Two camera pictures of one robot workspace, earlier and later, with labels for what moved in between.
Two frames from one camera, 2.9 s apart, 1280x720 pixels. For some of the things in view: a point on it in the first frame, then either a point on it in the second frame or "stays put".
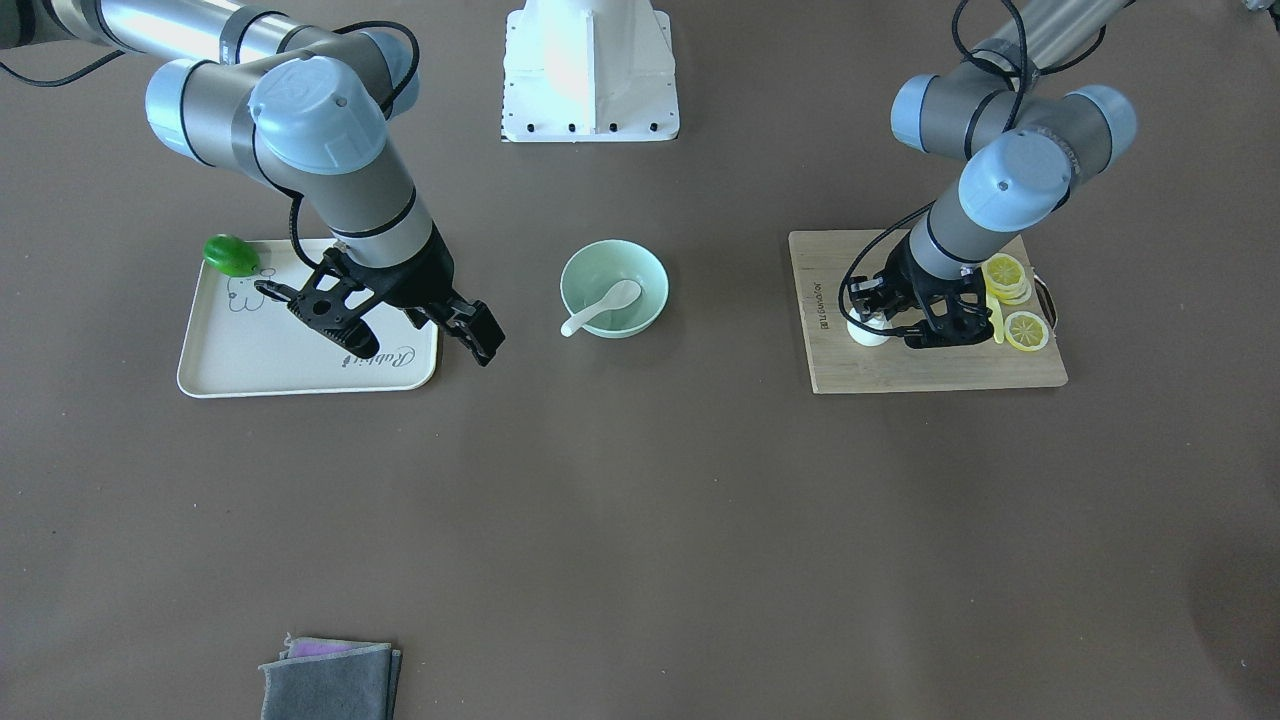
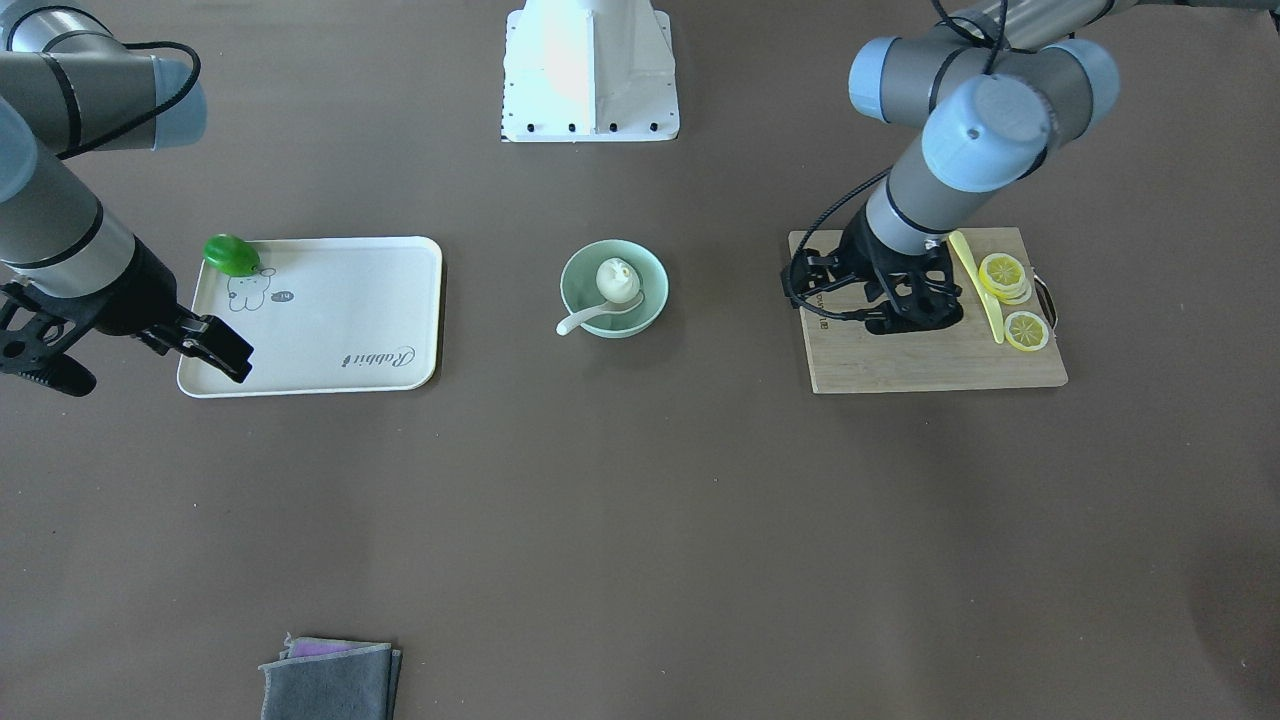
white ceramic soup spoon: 621,294 stays put
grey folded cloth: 331,679 stays put
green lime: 231,255 stays put
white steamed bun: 864,336 → 617,280
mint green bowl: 594,268 stays put
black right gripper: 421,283 → 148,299
